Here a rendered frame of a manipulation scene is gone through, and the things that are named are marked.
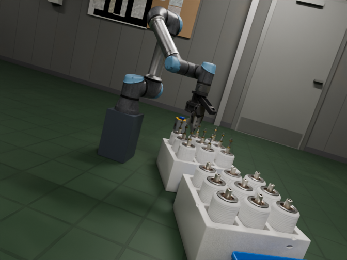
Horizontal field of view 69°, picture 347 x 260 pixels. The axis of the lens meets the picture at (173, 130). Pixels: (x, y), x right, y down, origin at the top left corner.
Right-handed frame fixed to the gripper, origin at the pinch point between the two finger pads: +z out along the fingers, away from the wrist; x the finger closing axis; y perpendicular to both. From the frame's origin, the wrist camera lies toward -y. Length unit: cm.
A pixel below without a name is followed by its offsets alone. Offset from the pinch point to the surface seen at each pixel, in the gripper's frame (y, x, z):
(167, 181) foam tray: -0.5, 10.1, 29.2
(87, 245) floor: -19, 65, 34
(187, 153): -2.7, 3.4, 12.4
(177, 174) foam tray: -3.6, 7.4, 23.5
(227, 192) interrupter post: -44, 32, 7
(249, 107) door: 100, -261, -7
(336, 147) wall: -17, -337, 15
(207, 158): -9.3, -6.4, 12.8
